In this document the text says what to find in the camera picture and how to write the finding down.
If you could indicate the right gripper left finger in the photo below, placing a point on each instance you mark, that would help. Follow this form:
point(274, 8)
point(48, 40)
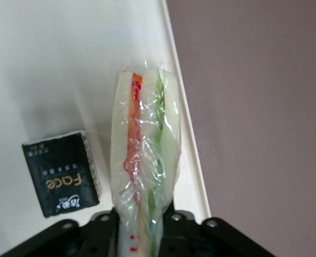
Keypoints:
point(101, 235)

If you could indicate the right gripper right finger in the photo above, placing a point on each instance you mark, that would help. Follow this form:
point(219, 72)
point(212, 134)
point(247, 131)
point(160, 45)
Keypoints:
point(180, 235)

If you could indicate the plastic-wrapped sandwich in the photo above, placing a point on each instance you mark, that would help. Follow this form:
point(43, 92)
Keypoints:
point(144, 150)

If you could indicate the cream plastic tray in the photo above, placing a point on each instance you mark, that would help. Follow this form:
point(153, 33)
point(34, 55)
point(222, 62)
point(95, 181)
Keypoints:
point(67, 67)

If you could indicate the black tissue pack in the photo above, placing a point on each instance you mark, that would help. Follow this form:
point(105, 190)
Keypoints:
point(61, 174)

